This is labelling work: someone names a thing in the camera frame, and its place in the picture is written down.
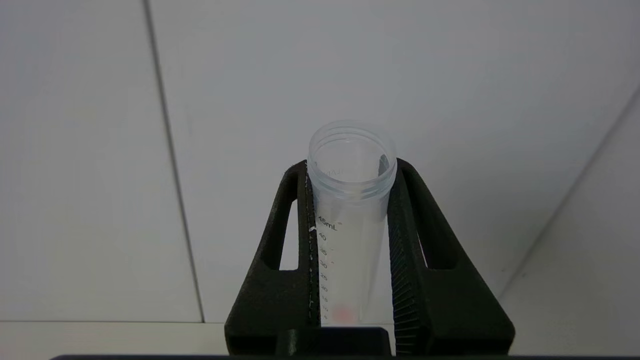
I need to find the test tube with red pigment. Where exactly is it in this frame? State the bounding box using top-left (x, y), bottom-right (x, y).
top-left (306, 119), bottom-right (399, 329)

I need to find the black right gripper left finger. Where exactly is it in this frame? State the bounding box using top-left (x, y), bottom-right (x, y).
top-left (223, 159), bottom-right (322, 357)

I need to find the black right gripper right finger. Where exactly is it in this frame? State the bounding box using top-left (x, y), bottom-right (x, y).
top-left (387, 157), bottom-right (516, 357)

